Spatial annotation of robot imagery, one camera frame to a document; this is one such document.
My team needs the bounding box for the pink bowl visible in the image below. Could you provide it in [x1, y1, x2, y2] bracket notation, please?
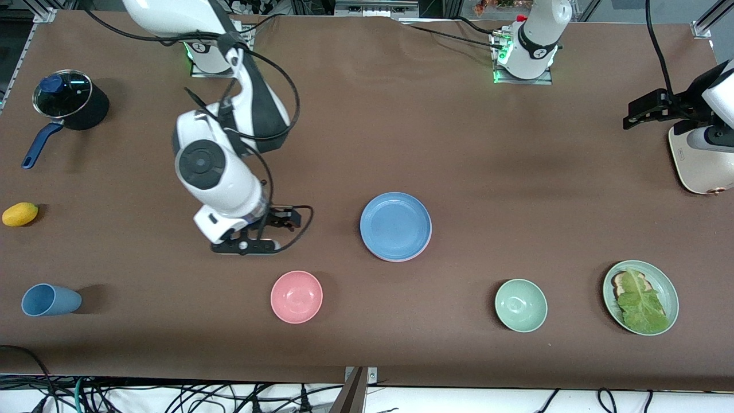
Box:
[270, 270, 323, 325]

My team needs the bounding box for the pink plate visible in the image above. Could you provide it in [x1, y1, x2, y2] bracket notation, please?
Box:
[376, 227, 433, 263]

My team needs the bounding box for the dark camera stand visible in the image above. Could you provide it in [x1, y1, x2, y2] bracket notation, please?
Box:
[330, 367, 368, 413]

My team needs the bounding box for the toasted bread slice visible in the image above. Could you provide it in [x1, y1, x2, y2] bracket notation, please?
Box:
[611, 271, 651, 299]

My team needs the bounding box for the black pot blue handle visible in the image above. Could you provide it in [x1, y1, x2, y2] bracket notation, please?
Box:
[21, 69, 110, 170]

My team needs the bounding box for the green plate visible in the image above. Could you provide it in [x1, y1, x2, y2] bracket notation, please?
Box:
[602, 260, 680, 336]

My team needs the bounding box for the blue plate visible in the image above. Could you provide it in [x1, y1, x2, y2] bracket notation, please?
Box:
[360, 192, 432, 260]

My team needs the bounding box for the brown table cover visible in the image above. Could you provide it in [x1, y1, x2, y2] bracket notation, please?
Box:
[0, 9, 734, 392]

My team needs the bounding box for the green bowl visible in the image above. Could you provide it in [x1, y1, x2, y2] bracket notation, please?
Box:
[494, 278, 548, 333]

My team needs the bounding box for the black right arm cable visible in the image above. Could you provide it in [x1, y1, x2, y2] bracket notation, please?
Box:
[83, 9, 315, 253]

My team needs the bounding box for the beige toaster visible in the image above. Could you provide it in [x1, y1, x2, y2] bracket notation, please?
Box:
[668, 125, 734, 196]

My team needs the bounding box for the blue cup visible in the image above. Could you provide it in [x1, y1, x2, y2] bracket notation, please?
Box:
[21, 283, 83, 317]

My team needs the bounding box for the grey metal frame bar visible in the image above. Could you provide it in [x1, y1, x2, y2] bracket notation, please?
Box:
[334, 0, 419, 18]

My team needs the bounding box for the green lettuce leaf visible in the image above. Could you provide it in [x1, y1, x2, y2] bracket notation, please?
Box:
[616, 268, 670, 334]

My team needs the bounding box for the yellow lemon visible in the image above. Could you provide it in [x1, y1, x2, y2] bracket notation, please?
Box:
[2, 202, 39, 227]

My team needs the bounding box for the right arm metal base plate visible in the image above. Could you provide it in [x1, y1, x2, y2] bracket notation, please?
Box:
[190, 40, 252, 78]

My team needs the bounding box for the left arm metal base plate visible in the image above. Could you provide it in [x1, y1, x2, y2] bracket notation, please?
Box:
[493, 32, 554, 85]

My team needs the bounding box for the black base cable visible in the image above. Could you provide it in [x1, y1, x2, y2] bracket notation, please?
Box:
[401, 22, 501, 49]
[455, 15, 499, 36]
[249, 13, 283, 32]

